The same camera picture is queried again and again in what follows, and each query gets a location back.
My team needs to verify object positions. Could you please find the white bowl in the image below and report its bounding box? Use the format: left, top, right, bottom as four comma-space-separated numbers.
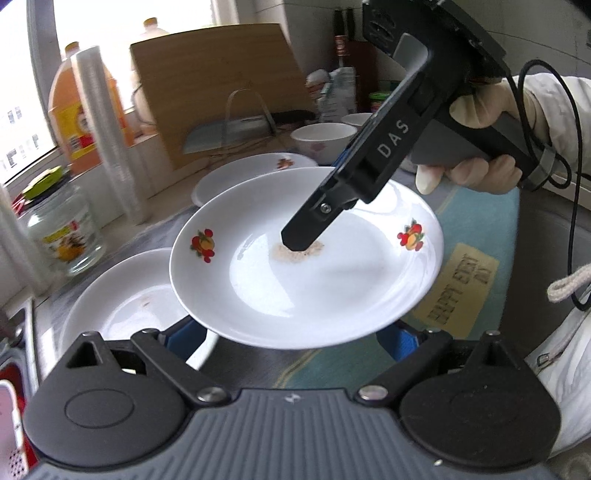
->
290, 123, 358, 166
341, 113, 373, 129

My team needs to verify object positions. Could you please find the white plate with stain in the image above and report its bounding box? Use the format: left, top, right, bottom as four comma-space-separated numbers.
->
169, 167, 444, 350

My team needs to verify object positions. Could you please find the white plate back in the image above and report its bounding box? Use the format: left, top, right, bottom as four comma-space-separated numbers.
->
190, 152, 318, 207

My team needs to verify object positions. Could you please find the right white sleeve forearm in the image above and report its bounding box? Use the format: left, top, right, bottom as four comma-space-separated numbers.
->
524, 73, 590, 174

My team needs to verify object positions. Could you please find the right gloved hand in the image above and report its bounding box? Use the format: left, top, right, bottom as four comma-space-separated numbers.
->
414, 75, 553, 196

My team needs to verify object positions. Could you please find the green lid sauce jar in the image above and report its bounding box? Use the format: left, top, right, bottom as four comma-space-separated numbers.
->
369, 91, 391, 113

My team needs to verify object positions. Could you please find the grey checked dish mat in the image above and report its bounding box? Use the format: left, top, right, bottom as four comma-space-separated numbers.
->
46, 173, 519, 389

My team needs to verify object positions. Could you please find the white plastic bag package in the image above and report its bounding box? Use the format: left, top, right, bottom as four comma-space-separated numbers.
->
305, 67, 356, 123

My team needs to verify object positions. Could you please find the dark soy sauce bottle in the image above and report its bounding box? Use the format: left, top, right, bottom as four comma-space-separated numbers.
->
332, 8, 356, 68

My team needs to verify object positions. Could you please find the plastic bag roll white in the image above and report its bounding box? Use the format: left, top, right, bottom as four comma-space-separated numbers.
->
1, 186, 53, 297

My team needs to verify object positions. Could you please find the red wash basin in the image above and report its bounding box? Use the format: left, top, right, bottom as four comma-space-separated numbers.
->
0, 360, 37, 480

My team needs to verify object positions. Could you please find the glass jar yellow lid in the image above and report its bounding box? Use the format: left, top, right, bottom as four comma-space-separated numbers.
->
20, 166, 105, 277

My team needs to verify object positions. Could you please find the bamboo cutting board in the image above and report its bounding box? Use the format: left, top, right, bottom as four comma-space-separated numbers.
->
143, 23, 315, 170

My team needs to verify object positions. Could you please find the white colander basket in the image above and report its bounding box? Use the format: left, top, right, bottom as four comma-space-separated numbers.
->
0, 380, 28, 480

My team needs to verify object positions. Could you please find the orange oil jug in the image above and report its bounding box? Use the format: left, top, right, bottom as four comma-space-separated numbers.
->
47, 41, 136, 175

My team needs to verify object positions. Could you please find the plastic wrap roll tall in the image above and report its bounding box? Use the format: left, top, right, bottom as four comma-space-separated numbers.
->
71, 46, 149, 225

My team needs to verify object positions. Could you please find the metal wire rack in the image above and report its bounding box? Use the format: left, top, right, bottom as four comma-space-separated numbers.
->
213, 88, 277, 156

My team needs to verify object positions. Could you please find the kitchen knife black handle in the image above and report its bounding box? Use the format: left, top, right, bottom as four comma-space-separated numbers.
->
182, 110, 315, 155

